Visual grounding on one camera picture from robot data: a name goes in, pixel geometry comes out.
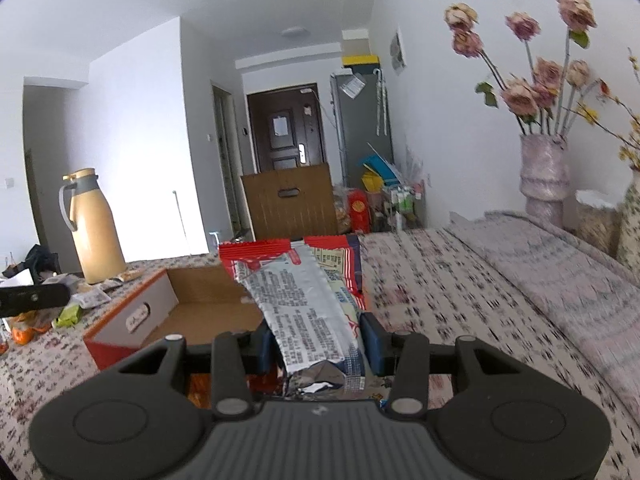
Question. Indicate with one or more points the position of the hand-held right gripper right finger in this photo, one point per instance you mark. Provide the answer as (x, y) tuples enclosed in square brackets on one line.
[(374, 350)]

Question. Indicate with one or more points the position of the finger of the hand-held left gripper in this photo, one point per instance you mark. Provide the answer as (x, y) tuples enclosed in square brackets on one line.
[(35, 300)]

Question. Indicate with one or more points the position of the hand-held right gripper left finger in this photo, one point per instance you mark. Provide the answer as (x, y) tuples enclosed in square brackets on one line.
[(266, 350)]

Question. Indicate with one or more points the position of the red and silver snack packet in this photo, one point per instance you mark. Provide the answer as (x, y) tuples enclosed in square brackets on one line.
[(305, 305)]

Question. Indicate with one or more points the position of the orange cardboard box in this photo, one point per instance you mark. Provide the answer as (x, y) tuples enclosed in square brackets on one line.
[(210, 290)]

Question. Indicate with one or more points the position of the white tissue paper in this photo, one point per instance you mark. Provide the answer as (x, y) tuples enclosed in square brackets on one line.
[(17, 279)]

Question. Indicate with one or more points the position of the orange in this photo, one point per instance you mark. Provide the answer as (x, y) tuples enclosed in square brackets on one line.
[(22, 336)]

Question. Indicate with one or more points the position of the black bag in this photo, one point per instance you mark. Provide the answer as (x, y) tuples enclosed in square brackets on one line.
[(40, 260)]

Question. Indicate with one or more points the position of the printed tablecloth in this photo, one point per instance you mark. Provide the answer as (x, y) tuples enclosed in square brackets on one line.
[(450, 300)]

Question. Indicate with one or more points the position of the yellow thermos jug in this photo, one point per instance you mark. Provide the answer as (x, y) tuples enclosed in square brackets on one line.
[(97, 230)]

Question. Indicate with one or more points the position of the wooden chair back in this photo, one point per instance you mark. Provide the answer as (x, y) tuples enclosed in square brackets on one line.
[(290, 215)]

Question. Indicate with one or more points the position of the red gift box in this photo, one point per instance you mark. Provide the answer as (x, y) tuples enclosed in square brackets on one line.
[(359, 210)]

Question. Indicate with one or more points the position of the metal storage cart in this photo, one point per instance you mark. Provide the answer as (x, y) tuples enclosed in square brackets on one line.
[(405, 205)]

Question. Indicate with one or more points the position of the yellow bag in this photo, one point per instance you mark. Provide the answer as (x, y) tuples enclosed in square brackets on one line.
[(371, 182)]

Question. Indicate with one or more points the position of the blue folder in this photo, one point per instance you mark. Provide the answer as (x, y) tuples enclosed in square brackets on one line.
[(377, 166)]

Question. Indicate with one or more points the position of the clear wrapped bouquet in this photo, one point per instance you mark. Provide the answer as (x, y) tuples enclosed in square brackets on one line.
[(414, 167)]

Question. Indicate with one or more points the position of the folded grey patterned cloth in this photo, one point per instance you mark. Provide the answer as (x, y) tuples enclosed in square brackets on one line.
[(550, 280)]

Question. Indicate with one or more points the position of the grey side door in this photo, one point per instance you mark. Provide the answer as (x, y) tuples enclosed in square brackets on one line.
[(225, 160)]

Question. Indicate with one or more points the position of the grey refrigerator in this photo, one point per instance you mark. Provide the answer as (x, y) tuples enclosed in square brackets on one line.
[(357, 125)]

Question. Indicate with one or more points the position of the pink ribbed vase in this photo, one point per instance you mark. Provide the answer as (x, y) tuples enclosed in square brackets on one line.
[(544, 180)]

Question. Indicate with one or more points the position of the dark brown entrance door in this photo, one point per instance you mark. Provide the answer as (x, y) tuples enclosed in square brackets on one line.
[(285, 110)]

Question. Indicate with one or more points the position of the white folded umbrella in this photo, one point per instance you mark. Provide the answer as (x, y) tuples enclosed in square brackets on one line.
[(382, 102)]

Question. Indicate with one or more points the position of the beige woven basket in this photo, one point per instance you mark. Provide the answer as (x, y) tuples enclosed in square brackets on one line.
[(597, 225)]

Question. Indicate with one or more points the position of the paper sheet on refrigerator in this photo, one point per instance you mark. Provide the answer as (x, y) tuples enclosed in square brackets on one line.
[(354, 85)]

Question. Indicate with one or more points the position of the patterned beige vase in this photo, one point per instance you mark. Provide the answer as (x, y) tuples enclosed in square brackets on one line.
[(631, 230)]

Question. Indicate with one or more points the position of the yellow box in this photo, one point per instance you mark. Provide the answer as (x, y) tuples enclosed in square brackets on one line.
[(360, 59)]

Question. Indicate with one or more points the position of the dried pink roses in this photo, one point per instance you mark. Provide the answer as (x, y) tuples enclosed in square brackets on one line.
[(520, 97)]

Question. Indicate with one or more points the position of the white cardboard box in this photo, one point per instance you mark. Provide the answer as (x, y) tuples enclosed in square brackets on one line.
[(355, 42)]

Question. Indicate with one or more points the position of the round ceiling lamp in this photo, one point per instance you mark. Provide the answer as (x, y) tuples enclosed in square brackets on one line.
[(295, 32)]

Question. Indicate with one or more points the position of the yellow flower branch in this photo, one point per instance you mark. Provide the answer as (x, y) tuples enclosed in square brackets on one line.
[(631, 152)]

